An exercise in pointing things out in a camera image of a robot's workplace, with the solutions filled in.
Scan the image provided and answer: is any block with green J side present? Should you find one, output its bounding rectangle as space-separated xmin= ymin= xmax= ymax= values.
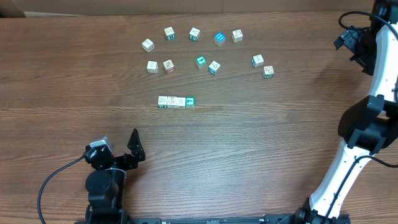
xmin=189 ymin=27 xmax=200 ymax=42

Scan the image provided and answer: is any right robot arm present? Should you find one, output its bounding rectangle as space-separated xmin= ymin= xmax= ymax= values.
xmin=264 ymin=0 xmax=397 ymax=223

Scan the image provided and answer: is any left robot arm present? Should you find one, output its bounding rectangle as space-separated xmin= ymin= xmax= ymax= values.
xmin=83 ymin=129 xmax=146 ymax=224

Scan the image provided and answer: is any black cable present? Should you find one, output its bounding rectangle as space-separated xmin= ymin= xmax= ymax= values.
xmin=323 ymin=11 xmax=398 ymax=220
xmin=37 ymin=154 xmax=88 ymax=224

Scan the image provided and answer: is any left black cable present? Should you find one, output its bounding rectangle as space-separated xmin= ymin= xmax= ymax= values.
xmin=37 ymin=154 xmax=88 ymax=224

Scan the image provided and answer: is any green 7 top block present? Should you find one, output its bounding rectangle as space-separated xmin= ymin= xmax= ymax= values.
xmin=185 ymin=96 xmax=196 ymax=109

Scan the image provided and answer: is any green 4 top block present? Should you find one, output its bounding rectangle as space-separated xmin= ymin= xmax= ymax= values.
xmin=195 ymin=56 xmax=206 ymax=70

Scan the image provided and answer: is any block with green R side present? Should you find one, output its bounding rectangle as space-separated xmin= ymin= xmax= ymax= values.
xmin=164 ymin=27 xmax=175 ymax=40

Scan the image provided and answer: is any wooden block with animal drawing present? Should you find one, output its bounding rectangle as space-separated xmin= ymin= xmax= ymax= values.
xmin=232 ymin=29 xmax=243 ymax=42

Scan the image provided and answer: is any blue H top block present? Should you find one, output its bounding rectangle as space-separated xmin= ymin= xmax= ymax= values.
xmin=213 ymin=32 xmax=226 ymax=47

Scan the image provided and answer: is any plain wooden block upper left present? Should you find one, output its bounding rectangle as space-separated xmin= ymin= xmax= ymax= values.
xmin=142 ymin=39 xmax=154 ymax=53

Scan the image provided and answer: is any block with green bottom side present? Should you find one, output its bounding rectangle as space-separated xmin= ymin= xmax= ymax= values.
xmin=262 ymin=66 xmax=274 ymax=78

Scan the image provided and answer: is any blue X top block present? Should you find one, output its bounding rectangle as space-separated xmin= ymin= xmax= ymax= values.
xmin=167 ymin=96 xmax=177 ymax=108

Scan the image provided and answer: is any block with red Y side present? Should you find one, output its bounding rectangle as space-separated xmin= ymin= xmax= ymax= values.
xmin=163 ymin=60 xmax=175 ymax=73

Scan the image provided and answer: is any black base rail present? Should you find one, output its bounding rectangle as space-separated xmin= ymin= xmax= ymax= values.
xmin=127 ymin=214 xmax=299 ymax=224

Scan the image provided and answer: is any wooden block with engraved drawing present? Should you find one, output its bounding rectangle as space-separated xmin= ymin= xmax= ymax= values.
xmin=147 ymin=61 xmax=159 ymax=73

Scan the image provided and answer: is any right black cable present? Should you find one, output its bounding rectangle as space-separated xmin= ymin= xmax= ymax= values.
xmin=323 ymin=11 xmax=398 ymax=220

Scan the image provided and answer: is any wooden block with red print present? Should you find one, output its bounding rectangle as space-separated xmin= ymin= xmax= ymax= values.
xmin=176 ymin=97 xmax=186 ymax=109

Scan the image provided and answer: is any block with blue left side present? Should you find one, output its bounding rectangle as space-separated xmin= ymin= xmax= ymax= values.
xmin=251 ymin=54 xmax=264 ymax=68

